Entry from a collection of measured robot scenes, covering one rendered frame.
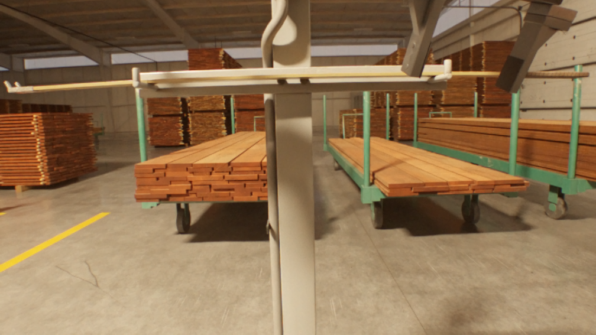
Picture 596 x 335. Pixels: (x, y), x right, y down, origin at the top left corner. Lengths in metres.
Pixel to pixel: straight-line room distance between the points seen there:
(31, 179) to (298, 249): 5.12
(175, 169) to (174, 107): 8.17
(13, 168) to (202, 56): 6.11
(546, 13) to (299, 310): 0.56
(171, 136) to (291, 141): 9.87
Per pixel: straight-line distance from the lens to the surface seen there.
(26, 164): 5.42
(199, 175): 1.95
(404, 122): 9.98
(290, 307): 0.59
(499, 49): 11.58
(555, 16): 0.44
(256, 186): 1.88
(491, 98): 11.33
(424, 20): 0.36
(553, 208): 3.33
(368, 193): 2.20
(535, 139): 3.38
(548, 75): 0.60
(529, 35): 0.44
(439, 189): 2.07
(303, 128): 0.49
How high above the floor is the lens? 0.95
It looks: 7 degrees down
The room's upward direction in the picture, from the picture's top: 1 degrees counter-clockwise
